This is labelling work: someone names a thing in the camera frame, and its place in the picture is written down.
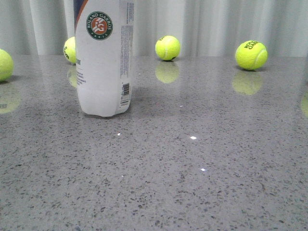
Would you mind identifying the yellow tennis ball far left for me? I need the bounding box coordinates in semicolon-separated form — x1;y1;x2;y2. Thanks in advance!
0;49;14;82

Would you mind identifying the yellow Roland Garros tennis ball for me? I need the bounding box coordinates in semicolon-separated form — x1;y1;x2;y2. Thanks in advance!
235;40;268;70

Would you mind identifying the yellow tennis ball back middle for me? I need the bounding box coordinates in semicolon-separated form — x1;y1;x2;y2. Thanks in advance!
155;36;180;61

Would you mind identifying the white blue tennis ball can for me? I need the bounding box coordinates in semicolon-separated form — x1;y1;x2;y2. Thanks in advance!
73;0;134;117

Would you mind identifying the white curtain backdrop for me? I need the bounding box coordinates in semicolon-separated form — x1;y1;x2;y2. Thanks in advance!
0;0;308;57

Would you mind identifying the yellow tennis ball back left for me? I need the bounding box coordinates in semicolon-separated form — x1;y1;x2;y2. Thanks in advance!
63;37;76;64

